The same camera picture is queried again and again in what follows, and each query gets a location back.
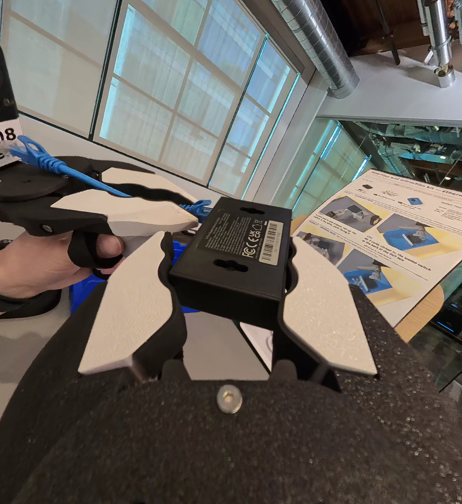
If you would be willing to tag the white stand base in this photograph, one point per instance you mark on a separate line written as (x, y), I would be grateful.
(254, 342)

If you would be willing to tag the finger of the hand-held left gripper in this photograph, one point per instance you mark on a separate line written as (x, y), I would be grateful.
(148, 183)
(128, 214)

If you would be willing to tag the black wristband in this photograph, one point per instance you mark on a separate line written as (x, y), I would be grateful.
(34, 305)

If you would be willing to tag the blue plastic bin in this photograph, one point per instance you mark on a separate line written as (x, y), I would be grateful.
(81, 295)

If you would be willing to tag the printed instruction poster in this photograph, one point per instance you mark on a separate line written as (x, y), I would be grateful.
(420, 228)

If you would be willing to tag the black network switch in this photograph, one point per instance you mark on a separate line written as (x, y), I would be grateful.
(231, 260)

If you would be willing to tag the person's left hand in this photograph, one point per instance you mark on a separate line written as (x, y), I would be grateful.
(26, 268)

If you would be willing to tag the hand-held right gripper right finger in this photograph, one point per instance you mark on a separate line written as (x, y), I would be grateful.
(329, 315)

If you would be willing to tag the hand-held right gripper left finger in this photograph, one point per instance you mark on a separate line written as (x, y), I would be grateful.
(124, 315)

